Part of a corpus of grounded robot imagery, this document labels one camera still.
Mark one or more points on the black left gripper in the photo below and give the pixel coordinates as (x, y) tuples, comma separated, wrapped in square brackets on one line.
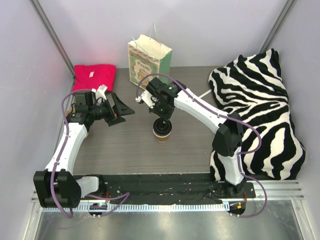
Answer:
[(111, 110)]

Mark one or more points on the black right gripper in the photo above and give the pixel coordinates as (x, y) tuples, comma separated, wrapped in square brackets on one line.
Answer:
[(162, 120)]

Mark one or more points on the black plastic cup lid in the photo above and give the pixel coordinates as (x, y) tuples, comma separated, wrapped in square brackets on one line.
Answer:
[(162, 127)]

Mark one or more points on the brown paper coffee cup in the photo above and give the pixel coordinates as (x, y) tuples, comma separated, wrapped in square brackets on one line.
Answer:
[(161, 137)]

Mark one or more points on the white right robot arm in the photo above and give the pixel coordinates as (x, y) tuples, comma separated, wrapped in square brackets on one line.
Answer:
[(227, 129)]

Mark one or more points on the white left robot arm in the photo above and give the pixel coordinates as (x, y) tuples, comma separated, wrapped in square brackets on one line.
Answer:
[(56, 186)]

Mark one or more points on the printed paper gift bag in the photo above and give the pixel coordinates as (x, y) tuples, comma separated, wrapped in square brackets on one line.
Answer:
[(147, 55)]

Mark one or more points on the zebra striped blanket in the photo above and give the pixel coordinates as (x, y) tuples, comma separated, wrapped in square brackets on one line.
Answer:
[(252, 86)]

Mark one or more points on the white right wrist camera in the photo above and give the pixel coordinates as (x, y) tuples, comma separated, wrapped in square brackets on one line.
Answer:
[(145, 97)]

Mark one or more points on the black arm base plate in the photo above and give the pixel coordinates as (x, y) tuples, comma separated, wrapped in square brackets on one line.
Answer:
[(169, 189)]

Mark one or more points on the aluminium frame rail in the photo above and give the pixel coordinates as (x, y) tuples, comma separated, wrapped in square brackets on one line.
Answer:
[(266, 192)]

